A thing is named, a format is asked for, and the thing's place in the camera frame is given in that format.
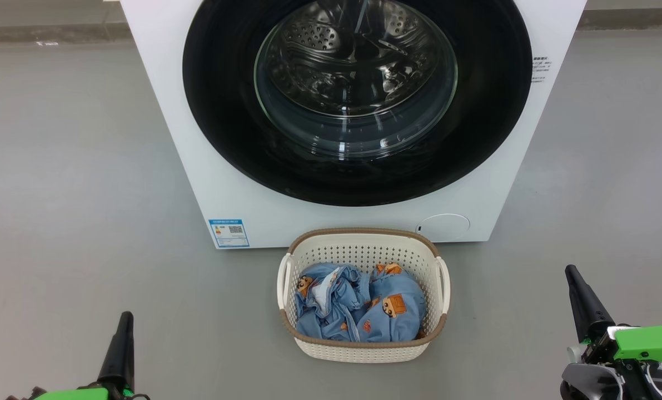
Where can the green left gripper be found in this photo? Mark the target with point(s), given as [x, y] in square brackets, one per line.
[80, 394]

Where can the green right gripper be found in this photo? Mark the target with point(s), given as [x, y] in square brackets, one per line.
[647, 341]

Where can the blue garment large orange print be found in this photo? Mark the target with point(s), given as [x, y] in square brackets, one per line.
[397, 328]

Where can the blue garment small orange prints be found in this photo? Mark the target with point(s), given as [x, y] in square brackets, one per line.
[325, 311]

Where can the black round glass washer door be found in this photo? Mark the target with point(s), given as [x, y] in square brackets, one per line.
[225, 111]

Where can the white front-load washing machine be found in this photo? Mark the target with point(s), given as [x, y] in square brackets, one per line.
[225, 194]

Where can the steel perforated washer drum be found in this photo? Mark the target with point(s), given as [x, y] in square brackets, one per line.
[319, 39]

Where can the blue energy label sticker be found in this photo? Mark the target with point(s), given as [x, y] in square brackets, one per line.
[229, 233]

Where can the round white filter cover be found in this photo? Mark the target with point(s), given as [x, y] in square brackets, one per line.
[444, 228]

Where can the cream perforated basket brown rim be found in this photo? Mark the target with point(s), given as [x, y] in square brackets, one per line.
[364, 250]

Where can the small printed text label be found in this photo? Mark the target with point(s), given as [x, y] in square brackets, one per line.
[541, 69]

